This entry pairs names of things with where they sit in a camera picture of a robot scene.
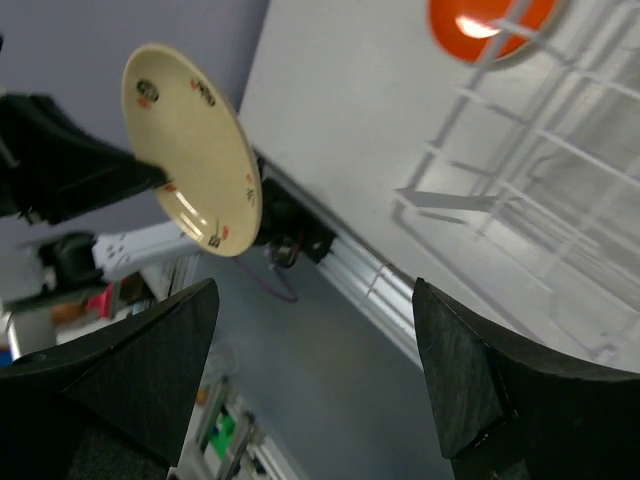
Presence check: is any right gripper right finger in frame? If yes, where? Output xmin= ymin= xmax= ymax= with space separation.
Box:
xmin=412 ymin=278 xmax=639 ymax=479

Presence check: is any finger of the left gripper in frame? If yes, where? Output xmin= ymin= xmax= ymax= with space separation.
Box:
xmin=1 ymin=93 xmax=169 ymax=225

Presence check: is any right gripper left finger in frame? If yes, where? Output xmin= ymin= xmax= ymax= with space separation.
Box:
xmin=1 ymin=279 xmax=219 ymax=479

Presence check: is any beige floral saucer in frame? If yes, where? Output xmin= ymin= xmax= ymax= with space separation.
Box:
xmin=121 ymin=43 xmax=263 ymax=257

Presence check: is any orange plate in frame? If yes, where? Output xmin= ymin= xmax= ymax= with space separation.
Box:
xmin=425 ymin=0 xmax=561 ymax=63

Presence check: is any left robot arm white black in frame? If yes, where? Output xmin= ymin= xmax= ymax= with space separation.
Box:
xmin=1 ymin=81 xmax=334 ymax=310

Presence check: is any aluminium mounting rail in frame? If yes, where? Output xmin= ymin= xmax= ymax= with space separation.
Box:
xmin=256 ymin=152 xmax=421 ymax=366

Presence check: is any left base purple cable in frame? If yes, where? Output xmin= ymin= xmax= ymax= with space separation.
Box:
xmin=234 ymin=254 xmax=301 ymax=304

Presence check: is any white wire dish rack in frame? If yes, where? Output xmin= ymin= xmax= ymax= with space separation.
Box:
xmin=392 ymin=1 xmax=639 ymax=363

